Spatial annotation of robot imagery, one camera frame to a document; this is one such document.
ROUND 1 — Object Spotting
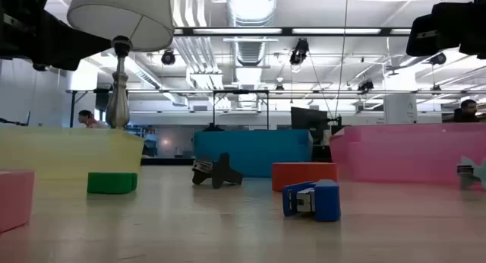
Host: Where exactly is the yellow translucent plastic bin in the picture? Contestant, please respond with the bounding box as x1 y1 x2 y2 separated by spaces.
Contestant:
0 126 146 181

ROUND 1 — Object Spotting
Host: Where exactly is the black monitor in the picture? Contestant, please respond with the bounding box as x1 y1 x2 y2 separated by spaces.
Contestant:
290 106 329 144

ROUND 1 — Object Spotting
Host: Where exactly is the silver ventilation duct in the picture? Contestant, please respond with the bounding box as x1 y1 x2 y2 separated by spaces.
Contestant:
225 0 280 67

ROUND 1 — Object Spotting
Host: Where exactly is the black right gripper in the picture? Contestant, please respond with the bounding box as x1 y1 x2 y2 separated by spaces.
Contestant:
405 2 475 57

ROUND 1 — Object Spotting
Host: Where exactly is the pink tape roll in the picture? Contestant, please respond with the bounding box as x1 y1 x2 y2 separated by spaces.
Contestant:
0 170 36 234

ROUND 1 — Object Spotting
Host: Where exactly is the teal blue plastic bin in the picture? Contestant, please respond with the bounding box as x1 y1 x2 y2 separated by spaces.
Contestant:
193 129 314 179

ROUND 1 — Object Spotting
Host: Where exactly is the silver table lamp white shade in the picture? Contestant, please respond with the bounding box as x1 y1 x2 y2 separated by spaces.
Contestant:
66 0 175 130

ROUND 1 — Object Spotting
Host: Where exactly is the orange-red tape roll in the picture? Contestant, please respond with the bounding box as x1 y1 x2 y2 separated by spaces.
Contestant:
271 162 338 193

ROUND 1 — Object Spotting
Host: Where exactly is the green stapler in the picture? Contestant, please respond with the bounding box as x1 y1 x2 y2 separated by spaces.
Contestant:
87 172 139 195

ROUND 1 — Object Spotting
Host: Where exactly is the pink translucent plastic bin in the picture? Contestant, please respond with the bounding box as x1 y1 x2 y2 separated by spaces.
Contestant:
329 122 486 187

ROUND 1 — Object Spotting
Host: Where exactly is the black background rig frame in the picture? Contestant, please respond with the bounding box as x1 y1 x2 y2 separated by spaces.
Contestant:
212 89 270 132

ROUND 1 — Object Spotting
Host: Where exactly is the person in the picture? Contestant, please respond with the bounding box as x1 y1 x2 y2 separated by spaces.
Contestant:
453 99 481 124
77 109 110 129

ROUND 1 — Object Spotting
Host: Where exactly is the black aluminium rig frame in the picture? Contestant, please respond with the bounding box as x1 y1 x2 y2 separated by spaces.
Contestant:
172 26 413 37

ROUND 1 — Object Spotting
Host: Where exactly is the teal staple remover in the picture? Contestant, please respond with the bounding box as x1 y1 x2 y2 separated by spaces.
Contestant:
456 156 486 191

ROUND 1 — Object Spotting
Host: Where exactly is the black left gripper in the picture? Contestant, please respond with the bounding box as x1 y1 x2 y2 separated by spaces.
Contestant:
30 10 113 71

